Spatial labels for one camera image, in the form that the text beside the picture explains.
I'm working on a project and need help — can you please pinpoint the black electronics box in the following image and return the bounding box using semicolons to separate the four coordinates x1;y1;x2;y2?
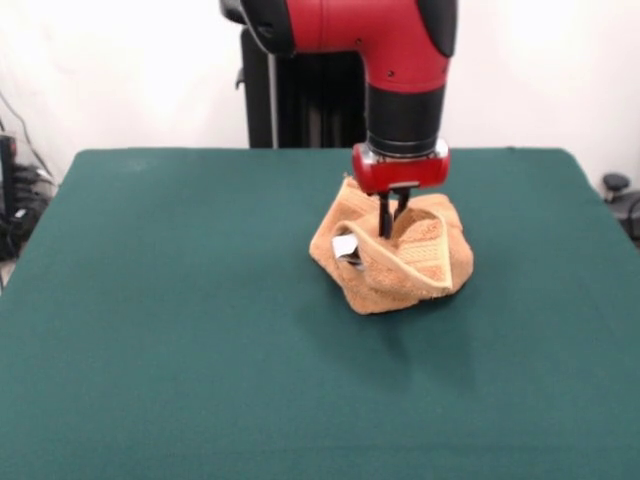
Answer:
0;132;20;201

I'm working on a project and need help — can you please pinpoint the orange terry towel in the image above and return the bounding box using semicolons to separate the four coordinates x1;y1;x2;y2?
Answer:
306;171;475;317

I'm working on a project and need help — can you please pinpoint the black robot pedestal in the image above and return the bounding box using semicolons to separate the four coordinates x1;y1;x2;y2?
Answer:
233;24;372;150

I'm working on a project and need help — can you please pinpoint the dark green table cloth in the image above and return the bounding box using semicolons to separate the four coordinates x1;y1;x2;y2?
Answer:
0;146;640;480

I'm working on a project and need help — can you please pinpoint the black cable bundle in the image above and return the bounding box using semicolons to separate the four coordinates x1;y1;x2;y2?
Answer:
0;163;59;262

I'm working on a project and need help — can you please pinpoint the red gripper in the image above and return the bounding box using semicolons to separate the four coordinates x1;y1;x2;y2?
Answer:
351;151;452;239

